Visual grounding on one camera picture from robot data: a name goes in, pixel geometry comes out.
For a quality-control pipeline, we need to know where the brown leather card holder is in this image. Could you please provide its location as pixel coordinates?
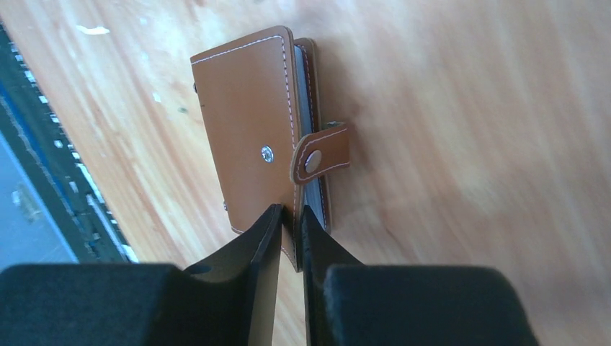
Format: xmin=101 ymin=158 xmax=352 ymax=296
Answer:
xmin=190 ymin=25 xmax=350 ymax=271

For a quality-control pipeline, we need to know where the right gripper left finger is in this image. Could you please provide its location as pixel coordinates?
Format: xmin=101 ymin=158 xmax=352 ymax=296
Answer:
xmin=1 ymin=205 xmax=282 ymax=345

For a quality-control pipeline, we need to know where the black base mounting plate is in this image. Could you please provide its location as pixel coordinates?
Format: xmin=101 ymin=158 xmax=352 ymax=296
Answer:
xmin=1 ymin=28 xmax=137 ymax=263

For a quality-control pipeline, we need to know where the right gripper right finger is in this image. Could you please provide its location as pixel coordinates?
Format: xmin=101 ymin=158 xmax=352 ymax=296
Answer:
xmin=301 ymin=207 xmax=538 ymax=345

